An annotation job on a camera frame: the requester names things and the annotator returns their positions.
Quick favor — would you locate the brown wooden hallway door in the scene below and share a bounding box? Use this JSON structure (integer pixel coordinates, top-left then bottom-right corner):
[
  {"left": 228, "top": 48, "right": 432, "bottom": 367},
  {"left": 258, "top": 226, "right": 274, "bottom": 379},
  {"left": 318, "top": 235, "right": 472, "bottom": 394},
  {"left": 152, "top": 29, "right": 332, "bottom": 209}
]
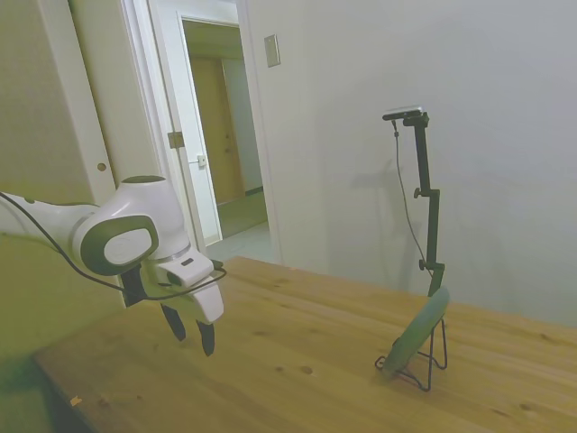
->
[{"left": 188, "top": 53, "right": 248, "bottom": 207}]

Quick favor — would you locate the grey wall switch plate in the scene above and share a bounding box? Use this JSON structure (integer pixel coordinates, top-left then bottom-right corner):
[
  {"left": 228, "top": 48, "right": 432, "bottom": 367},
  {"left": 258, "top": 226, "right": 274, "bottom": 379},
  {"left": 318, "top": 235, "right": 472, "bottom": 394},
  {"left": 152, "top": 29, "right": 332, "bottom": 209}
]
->
[{"left": 263, "top": 33, "right": 281, "bottom": 69}]

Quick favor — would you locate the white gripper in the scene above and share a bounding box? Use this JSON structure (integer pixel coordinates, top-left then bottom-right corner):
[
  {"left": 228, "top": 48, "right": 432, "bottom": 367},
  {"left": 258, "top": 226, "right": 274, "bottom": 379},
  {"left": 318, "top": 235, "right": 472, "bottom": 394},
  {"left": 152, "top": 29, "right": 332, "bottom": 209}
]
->
[{"left": 158, "top": 275, "right": 225, "bottom": 358}]

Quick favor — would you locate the white door frame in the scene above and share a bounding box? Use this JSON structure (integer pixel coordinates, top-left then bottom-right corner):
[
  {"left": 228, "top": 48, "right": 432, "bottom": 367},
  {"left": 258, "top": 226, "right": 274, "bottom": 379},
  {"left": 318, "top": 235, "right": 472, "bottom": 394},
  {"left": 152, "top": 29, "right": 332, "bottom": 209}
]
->
[{"left": 179, "top": 0, "right": 284, "bottom": 265}]

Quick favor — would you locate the grey-green plate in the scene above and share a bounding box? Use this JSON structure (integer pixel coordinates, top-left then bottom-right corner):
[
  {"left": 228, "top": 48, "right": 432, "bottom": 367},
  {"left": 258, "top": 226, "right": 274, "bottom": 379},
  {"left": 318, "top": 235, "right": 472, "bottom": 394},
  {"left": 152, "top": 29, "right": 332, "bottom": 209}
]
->
[{"left": 381, "top": 285, "right": 452, "bottom": 382}]

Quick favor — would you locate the black wire plate rack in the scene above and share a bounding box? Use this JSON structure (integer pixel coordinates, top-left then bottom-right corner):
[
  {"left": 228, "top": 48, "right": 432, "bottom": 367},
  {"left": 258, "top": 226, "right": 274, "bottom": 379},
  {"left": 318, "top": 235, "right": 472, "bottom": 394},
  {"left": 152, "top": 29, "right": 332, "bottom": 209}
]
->
[{"left": 374, "top": 315, "right": 449, "bottom": 393}]

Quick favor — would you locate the black wrist mount bracket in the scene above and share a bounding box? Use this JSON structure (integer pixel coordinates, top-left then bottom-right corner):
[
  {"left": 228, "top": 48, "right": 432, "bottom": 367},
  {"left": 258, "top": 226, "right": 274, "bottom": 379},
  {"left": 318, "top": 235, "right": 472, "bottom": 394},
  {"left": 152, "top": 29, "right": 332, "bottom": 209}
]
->
[{"left": 119, "top": 265, "right": 148, "bottom": 309}]

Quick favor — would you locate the white open door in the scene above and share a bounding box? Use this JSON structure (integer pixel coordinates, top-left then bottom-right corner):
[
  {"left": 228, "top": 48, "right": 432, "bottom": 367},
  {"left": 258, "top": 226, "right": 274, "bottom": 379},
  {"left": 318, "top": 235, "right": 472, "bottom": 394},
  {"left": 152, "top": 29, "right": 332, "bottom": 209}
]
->
[{"left": 148, "top": 0, "right": 224, "bottom": 248}]

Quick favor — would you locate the black exterior camera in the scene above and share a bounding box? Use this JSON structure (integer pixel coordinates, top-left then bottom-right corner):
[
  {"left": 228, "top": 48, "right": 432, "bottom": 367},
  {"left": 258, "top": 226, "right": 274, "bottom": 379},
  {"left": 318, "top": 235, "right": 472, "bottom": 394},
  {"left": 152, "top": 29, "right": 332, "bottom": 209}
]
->
[{"left": 381, "top": 104, "right": 426, "bottom": 123}]

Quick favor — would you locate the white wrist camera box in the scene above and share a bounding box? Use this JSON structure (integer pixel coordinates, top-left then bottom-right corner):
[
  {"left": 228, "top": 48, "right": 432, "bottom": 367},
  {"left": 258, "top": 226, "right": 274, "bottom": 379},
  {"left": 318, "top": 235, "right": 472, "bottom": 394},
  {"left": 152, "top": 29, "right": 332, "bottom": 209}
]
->
[{"left": 156, "top": 255, "right": 215, "bottom": 289}]

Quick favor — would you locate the black camera stand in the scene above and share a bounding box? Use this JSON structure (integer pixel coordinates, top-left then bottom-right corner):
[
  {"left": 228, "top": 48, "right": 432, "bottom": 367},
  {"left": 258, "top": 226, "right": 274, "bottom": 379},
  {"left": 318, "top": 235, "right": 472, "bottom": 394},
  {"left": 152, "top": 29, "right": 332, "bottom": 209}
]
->
[{"left": 401, "top": 112, "right": 447, "bottom": 299}]

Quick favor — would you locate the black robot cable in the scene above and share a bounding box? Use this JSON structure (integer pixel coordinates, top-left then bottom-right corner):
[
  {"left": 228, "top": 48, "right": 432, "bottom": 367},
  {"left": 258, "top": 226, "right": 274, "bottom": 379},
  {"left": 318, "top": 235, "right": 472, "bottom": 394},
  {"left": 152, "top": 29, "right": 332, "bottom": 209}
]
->
[{"left": 0, "top": 191, "right": 227, "bottom": 300}]

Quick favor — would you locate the black camera cable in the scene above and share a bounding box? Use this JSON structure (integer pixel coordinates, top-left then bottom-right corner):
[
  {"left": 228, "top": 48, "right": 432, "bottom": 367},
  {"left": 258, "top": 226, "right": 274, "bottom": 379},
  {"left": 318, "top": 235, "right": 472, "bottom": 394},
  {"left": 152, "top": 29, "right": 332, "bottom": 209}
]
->
[{"left": 390, "top": 118, "right": 430, "bottom": 271}]

